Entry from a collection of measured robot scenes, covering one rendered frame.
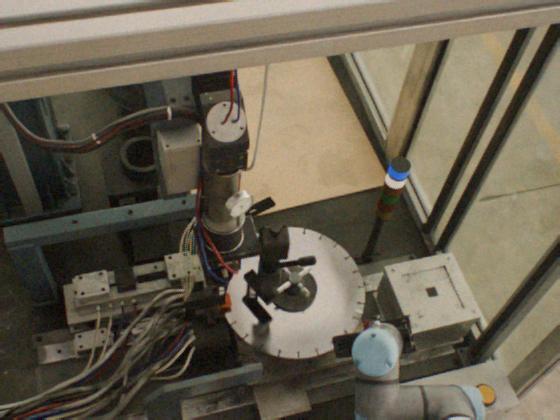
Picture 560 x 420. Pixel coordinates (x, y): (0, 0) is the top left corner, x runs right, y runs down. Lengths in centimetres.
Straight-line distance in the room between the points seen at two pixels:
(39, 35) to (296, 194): 155
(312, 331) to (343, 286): 14
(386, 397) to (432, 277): 56
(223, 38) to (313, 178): 155
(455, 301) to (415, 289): 10
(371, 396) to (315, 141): 103
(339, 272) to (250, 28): 119
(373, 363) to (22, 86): 86
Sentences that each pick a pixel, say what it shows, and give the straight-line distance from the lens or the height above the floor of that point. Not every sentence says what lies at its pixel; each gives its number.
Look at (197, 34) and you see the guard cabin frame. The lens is 46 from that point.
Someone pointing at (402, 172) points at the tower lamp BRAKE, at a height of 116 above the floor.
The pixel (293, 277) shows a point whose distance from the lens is 153.
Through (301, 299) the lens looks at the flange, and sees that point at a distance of 156.
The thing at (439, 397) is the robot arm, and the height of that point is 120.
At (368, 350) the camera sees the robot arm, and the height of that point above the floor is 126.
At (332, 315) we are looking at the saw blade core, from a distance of 156.
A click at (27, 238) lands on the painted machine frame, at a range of 157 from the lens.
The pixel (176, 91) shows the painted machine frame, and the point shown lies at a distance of 113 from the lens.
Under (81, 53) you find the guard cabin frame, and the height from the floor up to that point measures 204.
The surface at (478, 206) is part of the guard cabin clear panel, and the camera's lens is 168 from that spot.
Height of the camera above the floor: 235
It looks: 56 degrees down
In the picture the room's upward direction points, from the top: 8 degrees clockwise
